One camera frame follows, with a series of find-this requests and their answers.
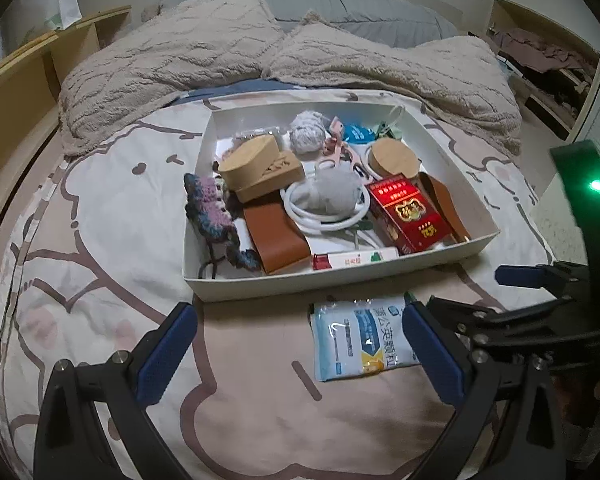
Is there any brown leather strap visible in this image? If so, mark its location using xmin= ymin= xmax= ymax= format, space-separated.
xmin=419 ymin=171 xmax=474 ymax=244

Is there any white grey yarn ball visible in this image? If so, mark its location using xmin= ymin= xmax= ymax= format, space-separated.
xmin=289 ymin=110 xmax=327 ymax=155

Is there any round wooden lid jar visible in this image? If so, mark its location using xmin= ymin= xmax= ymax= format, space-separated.
xmin=368 ymin=138 xmax=420 ymax=179

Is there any red cigarette box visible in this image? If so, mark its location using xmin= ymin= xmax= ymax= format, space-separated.
xmin=366 ymin=174 xmax=451 ymax=255

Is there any purple crocheted butterfly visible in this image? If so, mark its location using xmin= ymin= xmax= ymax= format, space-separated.
xmin=183 ymin=172 xmax=262 ymax=278

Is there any green binder clip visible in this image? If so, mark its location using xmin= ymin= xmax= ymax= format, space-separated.
xmin=374 ymin=106 xmax=404 ymax=141

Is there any carved wooden soap block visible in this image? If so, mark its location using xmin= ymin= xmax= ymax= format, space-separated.
xmin=236 ymin=151 xmax=306 ymax=204

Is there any blue sachet packet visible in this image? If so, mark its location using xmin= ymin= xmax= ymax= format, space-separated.
xmin=341 ymin=124 xmax=376 ymax=145

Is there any open wardrobe with clothes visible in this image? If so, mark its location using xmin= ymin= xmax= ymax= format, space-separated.
xmin=488 ymin=0 xmax=600 ymax=141

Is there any white coiled cable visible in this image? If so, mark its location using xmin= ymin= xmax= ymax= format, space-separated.
xmin=281 ymin=171 xmax=373 ymax=235

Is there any brown leather sleeve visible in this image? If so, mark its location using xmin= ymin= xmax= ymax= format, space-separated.
xmin=242 ymin=193 xmax=311 ymax=274

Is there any blue white medicine packet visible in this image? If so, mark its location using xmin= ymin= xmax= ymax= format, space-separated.
xmin=310 ymin=294 xmax=419 ymax=382

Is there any pink eyelash curler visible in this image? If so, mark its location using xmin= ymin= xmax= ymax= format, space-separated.
xmin=315 ymin=117 xmax=374 ymax=184

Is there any white shallow tray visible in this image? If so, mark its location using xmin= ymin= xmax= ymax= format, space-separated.
xmin=183 ymin=100 xmax=500 ymax=302

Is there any wooden side shelf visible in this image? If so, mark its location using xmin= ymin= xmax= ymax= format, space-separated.
xmin=0 ymin=6 xmax=131 ymax=173

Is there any cartoon print bed sheet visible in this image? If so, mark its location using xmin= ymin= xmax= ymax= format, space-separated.
xmin=0 ymin=90 xmax=554 ymax=479

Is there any grey pillow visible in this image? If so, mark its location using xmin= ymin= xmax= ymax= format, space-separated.
xmin=157 ymin=0 xmax=458 ymax=39

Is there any oval light wooden box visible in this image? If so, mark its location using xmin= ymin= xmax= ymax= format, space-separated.
xmin=218 ymin=136 xmax=280 ymax=191

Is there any white red ointment tube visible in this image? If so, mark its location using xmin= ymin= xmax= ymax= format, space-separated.
xmin=312 ymin=247 xmax=400 ymax=271

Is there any beige textured blanket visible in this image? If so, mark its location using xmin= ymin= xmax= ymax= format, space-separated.
xmin=59 ymin=0 xmax=522 ymax=156

